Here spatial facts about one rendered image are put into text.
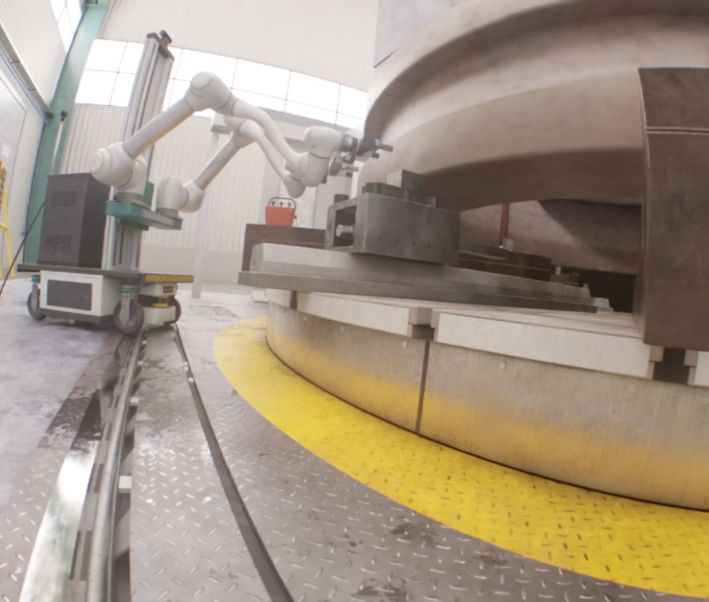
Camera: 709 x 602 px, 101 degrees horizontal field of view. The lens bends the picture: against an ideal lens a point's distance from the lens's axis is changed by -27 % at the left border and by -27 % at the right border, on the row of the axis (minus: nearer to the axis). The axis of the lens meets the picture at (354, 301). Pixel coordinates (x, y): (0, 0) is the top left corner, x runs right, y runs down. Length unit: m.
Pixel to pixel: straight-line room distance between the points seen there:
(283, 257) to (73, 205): 1.41
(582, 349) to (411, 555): 0.46
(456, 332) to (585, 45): 1.32
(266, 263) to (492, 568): 1.11
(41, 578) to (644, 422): 0.92
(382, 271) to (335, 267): 0.20
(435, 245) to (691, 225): 1.18
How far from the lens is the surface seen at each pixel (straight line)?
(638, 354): 0.75
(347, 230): 1.60
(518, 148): 1.52
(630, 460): 0.82
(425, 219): 1.55
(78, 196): 2.39
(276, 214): 2.65
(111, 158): 2.00
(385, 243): 1.44
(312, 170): 1.83
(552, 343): 0.78
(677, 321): 0.54
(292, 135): 5.78
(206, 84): 1.83
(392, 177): 1.72
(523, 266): 2.98
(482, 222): 4.92
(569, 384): 0.80
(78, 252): 2.33
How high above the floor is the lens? 0.35
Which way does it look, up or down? 2 degrees down
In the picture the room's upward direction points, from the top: 5 degrees clockwise
